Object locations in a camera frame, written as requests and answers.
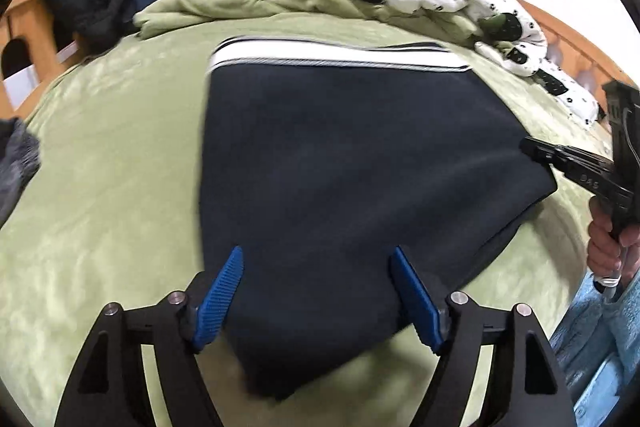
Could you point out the black pants with white stripe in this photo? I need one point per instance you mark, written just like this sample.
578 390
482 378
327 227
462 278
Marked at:
350 157

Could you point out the person's right hand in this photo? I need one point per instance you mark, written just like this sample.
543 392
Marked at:
602 247

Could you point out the person's light blue fleece clothing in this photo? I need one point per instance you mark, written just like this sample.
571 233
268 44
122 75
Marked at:
600 347

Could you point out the grey jeans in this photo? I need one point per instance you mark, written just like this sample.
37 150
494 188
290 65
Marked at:
17 167

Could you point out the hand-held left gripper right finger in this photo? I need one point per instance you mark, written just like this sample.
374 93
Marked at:
415 302

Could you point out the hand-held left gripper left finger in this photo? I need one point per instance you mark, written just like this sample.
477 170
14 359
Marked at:
220 297

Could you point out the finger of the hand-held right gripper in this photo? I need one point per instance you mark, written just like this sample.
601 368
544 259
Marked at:
555 154

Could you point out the green bed sheet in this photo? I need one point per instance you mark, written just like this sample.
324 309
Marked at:
100 207

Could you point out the wooden bed frame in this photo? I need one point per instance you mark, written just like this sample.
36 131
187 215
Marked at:
30 22

